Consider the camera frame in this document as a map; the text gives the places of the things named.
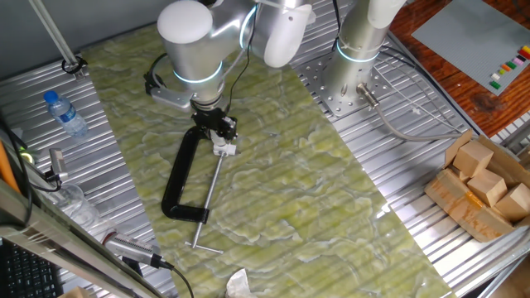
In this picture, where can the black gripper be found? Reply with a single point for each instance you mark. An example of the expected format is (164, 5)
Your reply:
(209, 119)

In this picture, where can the white light bulb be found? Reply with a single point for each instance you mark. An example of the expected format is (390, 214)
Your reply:
(219, 140)

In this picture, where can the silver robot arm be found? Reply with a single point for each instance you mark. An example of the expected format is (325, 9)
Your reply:
(194, 49)

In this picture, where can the white lamp socket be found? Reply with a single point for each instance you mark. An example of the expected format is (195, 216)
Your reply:
(223, 150)

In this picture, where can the black C-clamp with steel screw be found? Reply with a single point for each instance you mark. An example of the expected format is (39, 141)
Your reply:
(178, 174)

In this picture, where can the green marble pattern mat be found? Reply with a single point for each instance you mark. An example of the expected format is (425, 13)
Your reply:
(290, 186)

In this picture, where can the water bottle with blue cap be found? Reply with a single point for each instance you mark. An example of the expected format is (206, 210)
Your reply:
(66, 116)

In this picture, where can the metal stand pole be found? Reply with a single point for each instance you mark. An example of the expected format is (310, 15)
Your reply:
(51, 31)

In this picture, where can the orange rod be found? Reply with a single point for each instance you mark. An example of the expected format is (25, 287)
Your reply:
(6, 169)

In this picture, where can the small cardboard box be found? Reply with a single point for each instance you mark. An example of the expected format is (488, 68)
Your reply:
(76, 294)

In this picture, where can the black keyboard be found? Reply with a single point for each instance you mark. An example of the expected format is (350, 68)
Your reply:
(25, 277)

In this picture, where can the light wooden block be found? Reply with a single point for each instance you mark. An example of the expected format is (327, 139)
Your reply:
(488, 188)
(463, 176)
(472, 159)
(515, 203)

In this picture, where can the brown cardboard box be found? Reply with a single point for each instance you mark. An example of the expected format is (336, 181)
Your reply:
(463, 207)

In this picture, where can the brown wooden table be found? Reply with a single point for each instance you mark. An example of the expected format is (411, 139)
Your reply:
(476, 103)

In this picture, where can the grey toy brick baseplate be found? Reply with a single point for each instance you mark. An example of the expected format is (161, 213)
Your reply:
(468, 37)

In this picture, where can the green toy brick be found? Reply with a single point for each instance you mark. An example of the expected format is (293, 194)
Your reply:
(511, 65)
(494, 85)

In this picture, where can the white toy brick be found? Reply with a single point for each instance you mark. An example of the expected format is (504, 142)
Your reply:
(495, 76)

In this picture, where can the orange toy brick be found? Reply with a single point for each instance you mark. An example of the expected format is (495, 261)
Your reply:
(505, 67)

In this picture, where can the pink toy brick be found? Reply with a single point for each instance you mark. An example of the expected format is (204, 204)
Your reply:
(517, 62)

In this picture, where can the red toy brick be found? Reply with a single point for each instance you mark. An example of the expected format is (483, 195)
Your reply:
(525, 54)

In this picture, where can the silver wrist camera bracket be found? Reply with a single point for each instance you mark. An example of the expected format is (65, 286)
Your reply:
(170, 97)

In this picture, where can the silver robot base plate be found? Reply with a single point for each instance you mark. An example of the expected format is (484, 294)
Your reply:
(331, 103)

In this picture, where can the silver camera module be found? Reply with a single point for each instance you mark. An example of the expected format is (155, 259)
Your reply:
(132, 248)

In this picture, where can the grey camera on black mount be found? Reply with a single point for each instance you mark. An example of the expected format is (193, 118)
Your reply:
(57, 161)

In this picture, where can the aluminium frame bar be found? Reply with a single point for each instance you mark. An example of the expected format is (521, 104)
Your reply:
(62, 244)

